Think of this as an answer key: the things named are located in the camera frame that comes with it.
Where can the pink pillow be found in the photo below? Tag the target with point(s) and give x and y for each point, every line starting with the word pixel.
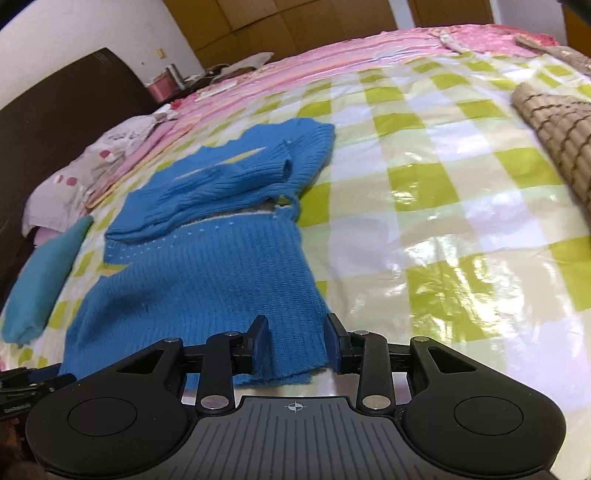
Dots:
pixel 48 235

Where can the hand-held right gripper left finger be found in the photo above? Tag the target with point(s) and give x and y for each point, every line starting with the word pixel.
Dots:
pixel 259 346

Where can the wooden door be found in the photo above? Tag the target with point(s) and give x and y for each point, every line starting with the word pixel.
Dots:
pixel 448 11

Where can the white flat item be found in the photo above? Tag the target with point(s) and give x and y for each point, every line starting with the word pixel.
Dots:
pixel 217 90

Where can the wooden wardrobe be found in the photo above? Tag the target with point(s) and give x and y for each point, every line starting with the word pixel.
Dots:
pixel 277 23

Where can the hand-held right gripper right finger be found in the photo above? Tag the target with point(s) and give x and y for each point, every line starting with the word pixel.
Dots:
pixel 333 344

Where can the blue knit sweater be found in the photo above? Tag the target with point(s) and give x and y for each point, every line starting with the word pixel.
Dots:
pixel 194 277

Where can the dark nightstand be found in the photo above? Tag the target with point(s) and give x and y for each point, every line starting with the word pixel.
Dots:
pixel 198 81

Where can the pink box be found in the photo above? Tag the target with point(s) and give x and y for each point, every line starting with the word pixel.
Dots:
pixel 161 87

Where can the beige checked rolled garment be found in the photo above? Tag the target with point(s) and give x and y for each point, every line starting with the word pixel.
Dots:
pixel 558 124

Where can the teal folded cloth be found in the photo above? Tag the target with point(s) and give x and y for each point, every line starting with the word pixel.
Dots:
pixel 41 281

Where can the beige patterned cloth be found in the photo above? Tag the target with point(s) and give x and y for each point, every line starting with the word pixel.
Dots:
pixel 568 57

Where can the grey dotted pillow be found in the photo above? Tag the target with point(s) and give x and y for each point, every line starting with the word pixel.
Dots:
pixel 92 166

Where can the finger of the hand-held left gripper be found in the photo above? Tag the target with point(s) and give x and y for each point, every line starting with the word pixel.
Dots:
pixel 32 374
pixel 51 384

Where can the pink floral bed sheet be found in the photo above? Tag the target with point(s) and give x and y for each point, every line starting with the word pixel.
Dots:
pixel 498 39

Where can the dark wooden headboard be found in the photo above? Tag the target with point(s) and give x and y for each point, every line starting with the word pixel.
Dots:
pixel 60 106

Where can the grey cloth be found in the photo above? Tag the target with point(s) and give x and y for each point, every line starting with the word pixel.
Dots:
pixel 244 62

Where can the green checked plastic sheet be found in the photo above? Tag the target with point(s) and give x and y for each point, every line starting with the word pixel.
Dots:
pixel 438 207

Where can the pink striped bed sheet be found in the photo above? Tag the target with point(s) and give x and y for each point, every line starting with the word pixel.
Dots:
pixel 300 64

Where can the metal thermos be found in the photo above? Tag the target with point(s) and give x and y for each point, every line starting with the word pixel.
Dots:
pixel 175 76

